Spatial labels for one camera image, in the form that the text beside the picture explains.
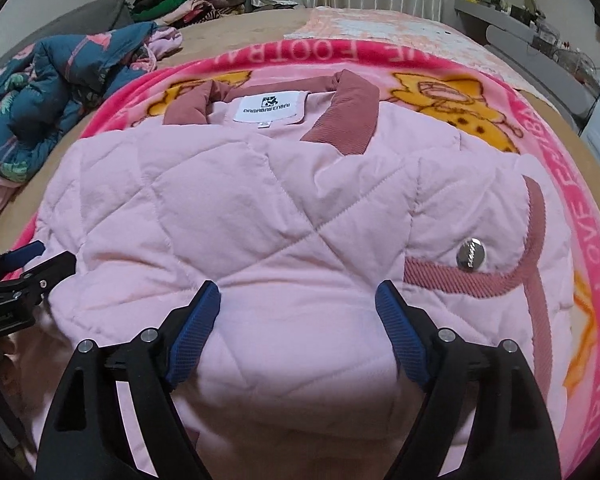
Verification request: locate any blue floral quilt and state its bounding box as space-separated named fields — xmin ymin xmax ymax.
xmin=0 ymin=22 xmax=184 ymax=222

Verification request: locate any bed with tan sheet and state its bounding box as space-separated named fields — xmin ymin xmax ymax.
xmin=0 ymin=7 xmax=600 ymax=281

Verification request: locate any pale patterned bedsheet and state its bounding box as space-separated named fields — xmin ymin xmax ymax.
xmin=284 ymin=6 xmax=487 ymax=77

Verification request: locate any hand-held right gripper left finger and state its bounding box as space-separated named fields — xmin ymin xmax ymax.
xmin=37 ymin=280 xmax=223 ymax=480

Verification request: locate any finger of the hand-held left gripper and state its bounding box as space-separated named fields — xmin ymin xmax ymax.
xmin=7 ymin=251 xmax=78 ymax=307
xmin=0 ymin=241 xmax=47 ymax=287

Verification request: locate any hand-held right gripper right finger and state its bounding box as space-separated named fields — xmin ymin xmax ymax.
xmin=374 ymin=280 xmax=564 ymax=480

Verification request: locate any pink quilted jacket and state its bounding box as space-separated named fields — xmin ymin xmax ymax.
xmin=30 ymin=71 xmax=577 ymax=480

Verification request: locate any clutter of small shelf things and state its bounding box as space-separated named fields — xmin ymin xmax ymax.
xmin=464 ymin=0 xmax=598 ymax=63

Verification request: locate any grey pillow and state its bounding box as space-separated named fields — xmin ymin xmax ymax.
xmin=0 ymin=0 xmax=134 ymax=87

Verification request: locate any grey wall shelf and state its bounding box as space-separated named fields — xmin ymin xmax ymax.
xmin=454 ymin=0 xmax=600 ymax=122

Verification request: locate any pink printed blanket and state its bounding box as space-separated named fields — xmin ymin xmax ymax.
xmin=10 ymin=42 xmax=600 ymax=480

